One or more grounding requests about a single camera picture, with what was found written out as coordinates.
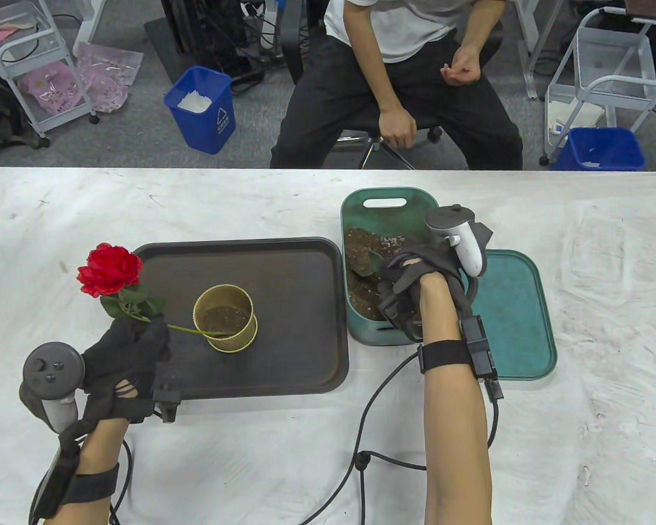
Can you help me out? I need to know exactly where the person's left hand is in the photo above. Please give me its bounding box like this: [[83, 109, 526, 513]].
[[81, 316, 171, 424]]

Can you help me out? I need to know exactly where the person's right hand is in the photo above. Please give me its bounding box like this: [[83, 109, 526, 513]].
[[376, 249, 465, 342]]

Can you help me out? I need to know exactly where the green plastic trowel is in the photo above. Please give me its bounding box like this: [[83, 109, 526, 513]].
[[352, 249, 386, 277]]

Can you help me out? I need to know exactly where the brown potting mix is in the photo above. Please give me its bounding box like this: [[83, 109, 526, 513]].
[[344, 229, 416, 322], [204, 306, 251, 333]]

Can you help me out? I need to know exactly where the red artificial rose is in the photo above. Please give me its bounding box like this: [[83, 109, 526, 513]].
[[77, 243, 222, 336]]

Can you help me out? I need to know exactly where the person's left forearm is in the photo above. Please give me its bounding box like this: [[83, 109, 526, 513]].
[[44, 418, 127, 525]]

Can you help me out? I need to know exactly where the person's right forearm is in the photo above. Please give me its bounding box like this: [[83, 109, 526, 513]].
[[418, 273, 494, 525]]

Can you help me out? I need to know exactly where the grey handheld controller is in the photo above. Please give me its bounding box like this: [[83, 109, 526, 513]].
[[20, 342, 86, 434], [425, 205, 493, 278]]

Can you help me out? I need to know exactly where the green plastic bin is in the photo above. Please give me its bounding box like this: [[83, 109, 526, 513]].
[[342, 188, 454, 347]]

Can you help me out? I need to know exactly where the dark brown plastic tray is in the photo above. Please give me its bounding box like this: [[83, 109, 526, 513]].
[[134, 237, 350, 401]]

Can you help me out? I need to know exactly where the yellow ribbed flower pot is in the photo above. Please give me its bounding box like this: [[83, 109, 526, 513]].
[[192, 284, 259, 354]]

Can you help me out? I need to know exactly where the green plastic bin lid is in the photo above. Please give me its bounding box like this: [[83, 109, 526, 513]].
[[449, 249, 558, 382]]

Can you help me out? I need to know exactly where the black office chair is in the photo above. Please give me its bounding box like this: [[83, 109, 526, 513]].
[[282, 0, 503, 170]]

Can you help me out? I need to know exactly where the blue waste bin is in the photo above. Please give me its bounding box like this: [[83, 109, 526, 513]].
[[555, 127, 647, 172], [163, 66, 237, 155]]

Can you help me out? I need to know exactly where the white crumpled paper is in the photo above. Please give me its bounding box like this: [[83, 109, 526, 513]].
[[177, 91, 213, 114]]

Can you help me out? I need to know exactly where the pink plastic bag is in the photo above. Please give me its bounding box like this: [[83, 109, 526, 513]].
[[75, 42, 144, 114], [21, 61, 83, 115]]

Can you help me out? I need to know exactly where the black floor mat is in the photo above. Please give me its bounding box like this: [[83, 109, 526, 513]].
[[144, 16, 263, 85]]

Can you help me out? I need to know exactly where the black computer tower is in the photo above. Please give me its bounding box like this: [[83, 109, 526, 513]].
[[161, 0, 250, 60]]

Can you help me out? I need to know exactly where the black wrist strap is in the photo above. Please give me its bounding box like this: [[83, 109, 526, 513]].
[[28, 440, 121, 520], [418, 314, 505, 400]]

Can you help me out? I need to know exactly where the white wire cart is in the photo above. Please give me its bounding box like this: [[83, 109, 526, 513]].
[[0, 0, 99, 138], [540, 8, 656, 166]]

